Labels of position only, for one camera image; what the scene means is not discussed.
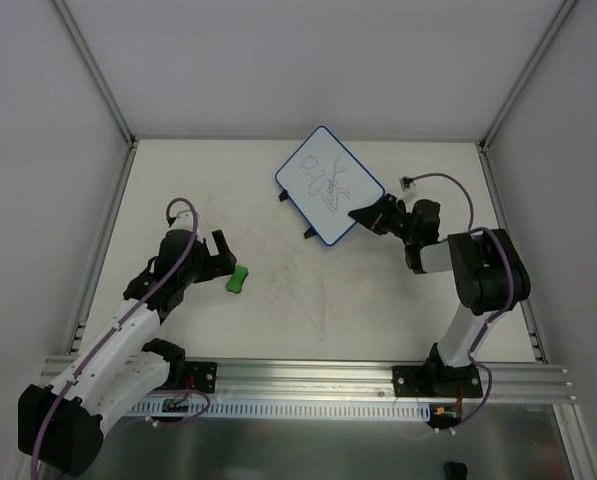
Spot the green whiteboard eraser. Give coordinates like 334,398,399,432
225,265,249,294

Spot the blue framed whiteboard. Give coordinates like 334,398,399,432
275,125,386,246

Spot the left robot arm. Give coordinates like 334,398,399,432
17,227,236,479

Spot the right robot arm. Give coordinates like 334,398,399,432
348,194,531,399

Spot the black object on floor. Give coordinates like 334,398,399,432
445,462,468,480

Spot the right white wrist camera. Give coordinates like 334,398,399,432
399,176,416,198

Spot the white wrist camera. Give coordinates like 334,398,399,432
399,176,416,198
167,209,199,233

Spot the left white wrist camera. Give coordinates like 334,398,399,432
167,209,199,233

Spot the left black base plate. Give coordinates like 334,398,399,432
183,361,218,394

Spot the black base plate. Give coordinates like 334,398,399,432
183,361,218,394
392,365,483,399

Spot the aluminium mounting rail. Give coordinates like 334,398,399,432
188,357,578,404

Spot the white slotted cable duct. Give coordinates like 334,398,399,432
127,397,431,422

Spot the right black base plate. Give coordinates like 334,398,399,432
392,365,483,399

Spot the left aluminium frame post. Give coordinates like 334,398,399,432
50,0,135,147

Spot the aluminium frame post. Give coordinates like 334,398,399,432
478,0,578,152
50,0,135,147

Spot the right aluminium frame post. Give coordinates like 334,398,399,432
478,0,578,152

